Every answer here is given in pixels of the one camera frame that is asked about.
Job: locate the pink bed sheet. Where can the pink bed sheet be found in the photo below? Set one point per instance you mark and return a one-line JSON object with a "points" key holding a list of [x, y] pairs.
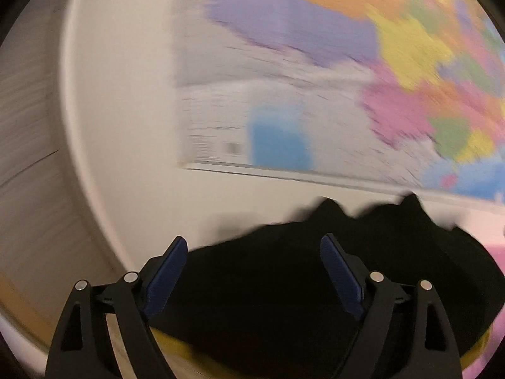
{"points": [[495, 256]]}

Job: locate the black jacket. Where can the black jacket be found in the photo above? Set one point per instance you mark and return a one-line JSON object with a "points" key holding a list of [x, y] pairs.
{"points": [[268, 284]]}

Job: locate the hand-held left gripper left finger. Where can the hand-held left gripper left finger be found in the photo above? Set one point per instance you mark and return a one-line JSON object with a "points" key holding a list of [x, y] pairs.
{"points": [[167, 276]]}

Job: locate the pastel coloured wall map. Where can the pastel coloured wall map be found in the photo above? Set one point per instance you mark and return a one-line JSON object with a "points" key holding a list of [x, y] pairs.
{"points": [[315, 87]]}

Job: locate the grey wooden panel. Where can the grey wooden panel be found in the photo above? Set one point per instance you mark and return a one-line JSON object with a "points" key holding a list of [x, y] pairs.
{"points": [[27, 126]]}

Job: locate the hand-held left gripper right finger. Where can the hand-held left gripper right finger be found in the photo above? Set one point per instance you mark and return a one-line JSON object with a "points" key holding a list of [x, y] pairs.
{"points": [[341, 276]]}

